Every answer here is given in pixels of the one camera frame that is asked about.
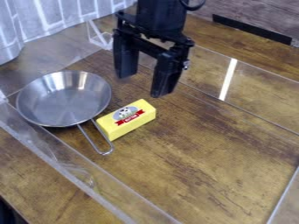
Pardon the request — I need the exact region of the black strip on table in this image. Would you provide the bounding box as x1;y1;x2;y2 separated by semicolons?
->
212;14;292;46

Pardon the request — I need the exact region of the white sheer curtain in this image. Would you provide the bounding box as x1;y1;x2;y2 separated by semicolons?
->
0;0;136;66

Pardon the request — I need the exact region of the silver metal frying pan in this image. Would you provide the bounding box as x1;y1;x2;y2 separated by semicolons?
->
15;70;114;156

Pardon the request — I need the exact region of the clear acrylic barrier wall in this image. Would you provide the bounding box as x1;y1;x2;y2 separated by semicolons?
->
0;17;299;224

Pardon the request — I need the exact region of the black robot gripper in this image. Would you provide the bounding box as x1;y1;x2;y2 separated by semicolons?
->
113;0;193;98

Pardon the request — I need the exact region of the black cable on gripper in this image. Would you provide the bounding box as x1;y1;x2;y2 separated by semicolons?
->
178;0;208;11

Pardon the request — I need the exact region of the yellow butter block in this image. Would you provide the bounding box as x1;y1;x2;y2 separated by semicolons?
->
95;99;156;141

